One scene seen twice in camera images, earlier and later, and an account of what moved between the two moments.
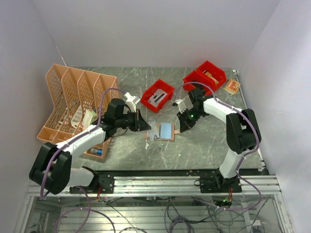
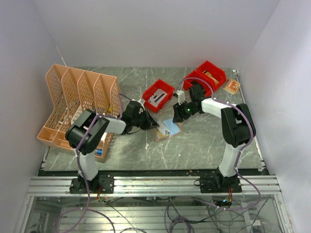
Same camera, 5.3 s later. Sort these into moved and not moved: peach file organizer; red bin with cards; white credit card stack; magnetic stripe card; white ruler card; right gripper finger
Moved: right gripper finger; magnetic stripe card
Not moved: white ruler card; red bin with cards; white credit card stack; peach file organizer
